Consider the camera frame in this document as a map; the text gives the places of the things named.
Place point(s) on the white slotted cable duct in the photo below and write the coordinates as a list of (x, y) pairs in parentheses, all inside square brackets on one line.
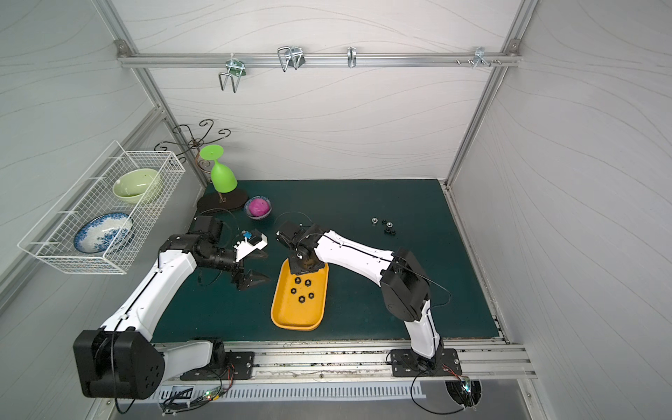
[(324, 392)]

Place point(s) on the yellow plastic storage box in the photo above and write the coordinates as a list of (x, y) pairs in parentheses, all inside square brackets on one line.
[(287, 312)]

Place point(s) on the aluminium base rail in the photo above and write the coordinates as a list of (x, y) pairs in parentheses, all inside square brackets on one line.
[(340, 361)]

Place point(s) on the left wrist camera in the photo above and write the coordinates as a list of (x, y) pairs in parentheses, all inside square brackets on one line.
[(251, 241)]

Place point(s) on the purple ball in bowl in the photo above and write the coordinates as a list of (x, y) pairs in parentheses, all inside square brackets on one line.
[(258, 208)]

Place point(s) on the metal bracket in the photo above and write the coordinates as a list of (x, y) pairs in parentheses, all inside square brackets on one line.
[(351, 56)]

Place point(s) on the green plastic goblet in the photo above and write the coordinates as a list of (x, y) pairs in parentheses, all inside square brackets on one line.
[(221, 175)]

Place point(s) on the metal hook middle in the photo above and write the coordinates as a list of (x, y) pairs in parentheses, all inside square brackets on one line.
[(291, 57)]

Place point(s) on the blue white patterned bowl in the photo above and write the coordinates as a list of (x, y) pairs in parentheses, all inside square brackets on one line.
[(107, 233)]

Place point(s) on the metal hook right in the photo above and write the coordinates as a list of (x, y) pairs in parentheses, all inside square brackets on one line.
[(480, 59)]

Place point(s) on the metal hook left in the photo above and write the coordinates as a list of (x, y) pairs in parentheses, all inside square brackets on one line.
[(232, 74)]

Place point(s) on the white wire basket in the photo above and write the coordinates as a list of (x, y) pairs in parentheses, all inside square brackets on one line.
[(51, 239)]

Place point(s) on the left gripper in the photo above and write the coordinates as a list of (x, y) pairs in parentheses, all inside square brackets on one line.
[(240, 269)]

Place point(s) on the black metal cup stand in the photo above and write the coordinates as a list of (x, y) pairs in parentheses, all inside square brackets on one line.
[(211, 202)]

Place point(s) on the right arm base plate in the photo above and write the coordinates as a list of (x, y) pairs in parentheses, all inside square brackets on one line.
[(425, 362)]

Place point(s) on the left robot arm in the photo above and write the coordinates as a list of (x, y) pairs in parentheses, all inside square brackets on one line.
[(118, 360)]

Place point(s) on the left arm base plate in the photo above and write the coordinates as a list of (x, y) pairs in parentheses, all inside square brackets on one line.
[(230, 365)]

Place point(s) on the light green bowl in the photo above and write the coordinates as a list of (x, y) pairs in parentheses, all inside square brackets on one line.
[(141, 186)]

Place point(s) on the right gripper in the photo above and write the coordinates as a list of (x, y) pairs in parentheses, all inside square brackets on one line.
[(305, 265)]

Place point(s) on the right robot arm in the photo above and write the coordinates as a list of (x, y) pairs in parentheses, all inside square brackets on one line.
[(403, 282)]

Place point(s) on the aluminium crossbar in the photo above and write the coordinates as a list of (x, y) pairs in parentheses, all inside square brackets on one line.
[(313, 60)]

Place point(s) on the metal hook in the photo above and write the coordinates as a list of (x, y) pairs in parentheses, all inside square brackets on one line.
[(232, 74), (291, 57), (480, 59)]

